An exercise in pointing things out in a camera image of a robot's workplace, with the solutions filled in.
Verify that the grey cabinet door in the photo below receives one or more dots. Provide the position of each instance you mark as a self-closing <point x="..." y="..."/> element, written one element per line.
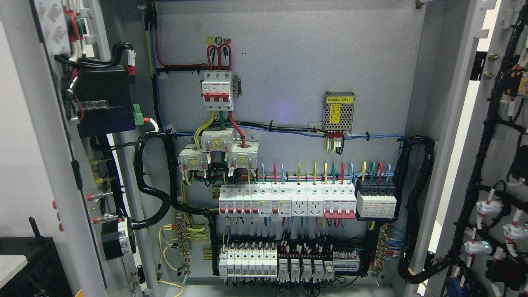
<point x="40" y="157"/>
<point x="475" y="215"/>

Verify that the white current transformers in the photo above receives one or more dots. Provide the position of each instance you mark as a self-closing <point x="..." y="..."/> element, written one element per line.
<point x="217" y="145"/>

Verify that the red main circuit breaker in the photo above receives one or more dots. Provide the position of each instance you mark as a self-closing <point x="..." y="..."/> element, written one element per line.
<point x="220" y="88"/>

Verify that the perforated metal power supply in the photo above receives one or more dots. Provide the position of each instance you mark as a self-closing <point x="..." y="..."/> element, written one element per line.
<point x="338" y="111"/>

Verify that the white socket breaker row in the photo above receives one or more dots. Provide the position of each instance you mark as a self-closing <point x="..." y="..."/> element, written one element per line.
<point x="276" y="200"/>

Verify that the lower relay terminal row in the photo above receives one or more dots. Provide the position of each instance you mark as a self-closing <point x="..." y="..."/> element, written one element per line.
<point x="287" y="262"/>

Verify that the black white surge protector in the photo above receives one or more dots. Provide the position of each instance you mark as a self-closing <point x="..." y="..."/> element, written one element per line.
<point x="376" y="201"/>

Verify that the black digital power meter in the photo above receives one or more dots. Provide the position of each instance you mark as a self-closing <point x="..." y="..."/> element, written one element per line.
<point x="105" y="97"/>

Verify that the black box with antenna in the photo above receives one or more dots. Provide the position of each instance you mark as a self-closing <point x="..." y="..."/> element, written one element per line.
<point x="44" y="275"/>

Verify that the white rotary selector switch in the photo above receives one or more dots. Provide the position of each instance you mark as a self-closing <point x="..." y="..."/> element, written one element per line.
<point x="117" y="238"/>

